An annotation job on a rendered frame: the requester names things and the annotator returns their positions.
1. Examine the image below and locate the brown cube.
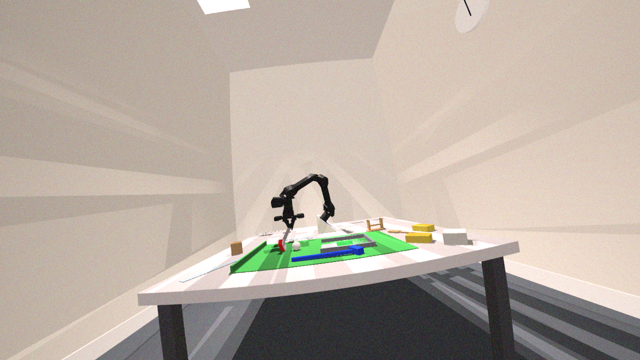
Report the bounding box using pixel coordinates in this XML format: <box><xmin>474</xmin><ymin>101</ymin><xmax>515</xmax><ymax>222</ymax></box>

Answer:
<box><xmin>230</xmin><ymin>241</ymin><xmax>243</xmax><ymax>255</ymax></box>

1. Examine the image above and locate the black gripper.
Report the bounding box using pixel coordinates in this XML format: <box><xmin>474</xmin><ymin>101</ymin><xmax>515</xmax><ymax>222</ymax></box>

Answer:
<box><xmin>274</xmin><ymin>206</ymin><xmax>304</xmax><ymax>231</ymax></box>

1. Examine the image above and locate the yellow rectangular block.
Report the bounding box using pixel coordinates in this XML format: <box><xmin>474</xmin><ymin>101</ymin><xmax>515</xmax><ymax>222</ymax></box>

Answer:
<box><xmin>412</xmin><ymin>223</ymin><xmax>435</xmax><ymax>232</ymax></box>
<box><xmin>405</xmin><ymin>232</ymin><xmax>433</xmax><ymax>244</ymax></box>

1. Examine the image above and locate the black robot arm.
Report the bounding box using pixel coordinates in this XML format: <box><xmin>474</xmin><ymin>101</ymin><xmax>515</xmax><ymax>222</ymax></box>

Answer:
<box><xmin>271</xmin><ymin>173</ymin><xmax>335</xmax><ymax>223</ymax></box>

